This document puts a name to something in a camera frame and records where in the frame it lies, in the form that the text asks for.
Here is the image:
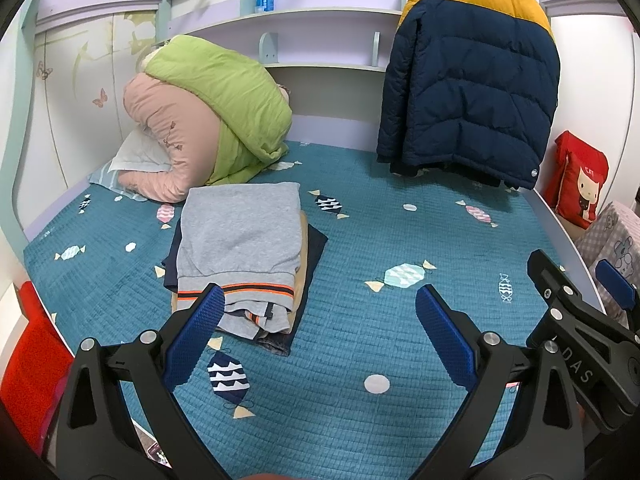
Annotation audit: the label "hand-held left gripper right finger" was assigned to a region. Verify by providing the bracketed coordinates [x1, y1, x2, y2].
[415, 284, 583, 480]

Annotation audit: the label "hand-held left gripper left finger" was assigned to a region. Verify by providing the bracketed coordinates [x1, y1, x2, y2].
[55, 282, 226, 480]

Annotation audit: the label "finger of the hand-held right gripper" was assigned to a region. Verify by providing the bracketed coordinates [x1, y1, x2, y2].
[527, 249, 577, 311]
[595, 259, 638, 311]

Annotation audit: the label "grey and navy sweatshirt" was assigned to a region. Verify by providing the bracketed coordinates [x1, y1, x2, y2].
[162, 181, 302, 338]

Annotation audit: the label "grey checked koala pillow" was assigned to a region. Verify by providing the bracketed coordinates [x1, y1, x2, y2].
[574, 200, 640, 321]

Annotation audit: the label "red cartoon cushion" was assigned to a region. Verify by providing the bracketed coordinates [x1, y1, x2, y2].
[542, 130, 610, 231]

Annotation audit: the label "beige folded pants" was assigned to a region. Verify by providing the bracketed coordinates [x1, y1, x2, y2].
[171, 210, 310, 333]

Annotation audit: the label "teal candy print blanket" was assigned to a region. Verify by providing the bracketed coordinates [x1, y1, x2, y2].
[22, 140, 576, 480]

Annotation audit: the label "red cloth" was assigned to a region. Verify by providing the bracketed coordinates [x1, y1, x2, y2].
[7, 280, 76, 461]

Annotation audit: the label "striped pale blue pillow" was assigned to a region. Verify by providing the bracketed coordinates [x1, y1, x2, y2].
[89, 167, 151, 201]

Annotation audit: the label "white pillow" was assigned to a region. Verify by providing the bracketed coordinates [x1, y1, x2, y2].
[109, 127, 171, 173]

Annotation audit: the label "pink duvet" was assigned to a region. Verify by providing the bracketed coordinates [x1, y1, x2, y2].
[117, 74, 291, 205]

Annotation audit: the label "navy and yellow puffer jacket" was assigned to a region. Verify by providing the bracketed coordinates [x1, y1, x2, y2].
[376, 0, 561, 191]

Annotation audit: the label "lavender headboard shelf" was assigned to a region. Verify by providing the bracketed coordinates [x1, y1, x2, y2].
[35, 0, 640, 143]

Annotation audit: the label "white bed frame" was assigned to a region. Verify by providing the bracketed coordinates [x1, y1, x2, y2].
[531, 186, 608, 313]

